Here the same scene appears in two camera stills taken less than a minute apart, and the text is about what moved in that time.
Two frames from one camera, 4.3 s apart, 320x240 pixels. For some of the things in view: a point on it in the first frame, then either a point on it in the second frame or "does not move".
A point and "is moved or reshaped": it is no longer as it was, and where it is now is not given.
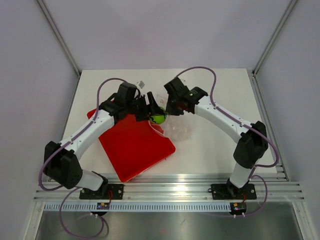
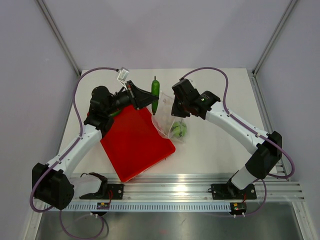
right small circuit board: [238, 208] does not move
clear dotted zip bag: [177, 127] is moved or reshaped
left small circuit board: [104, 205] does not move
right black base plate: [226, 191] does not move
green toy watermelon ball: [159, 119] -> [179, 129]
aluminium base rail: [176, 188] does not move
